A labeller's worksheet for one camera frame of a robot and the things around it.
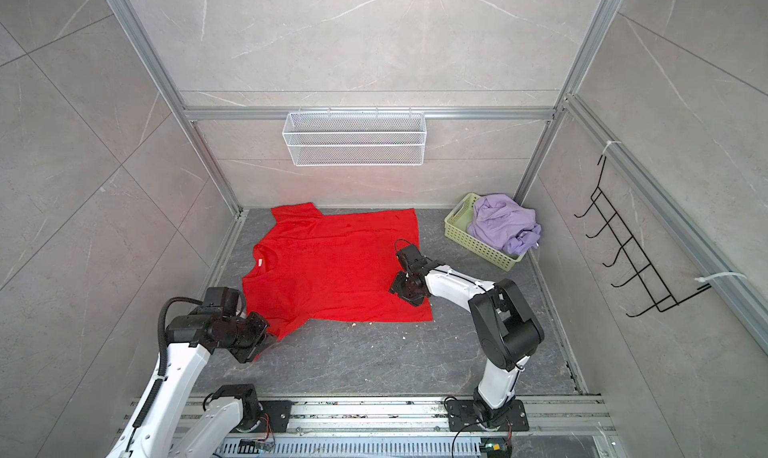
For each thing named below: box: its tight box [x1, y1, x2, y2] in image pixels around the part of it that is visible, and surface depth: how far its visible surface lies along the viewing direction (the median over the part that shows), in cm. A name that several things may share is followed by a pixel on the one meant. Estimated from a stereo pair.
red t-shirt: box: [242, 202, 433, 357], surface depth 104 cm
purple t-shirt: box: [467, 194, 542, 256], surface depth 106 cm
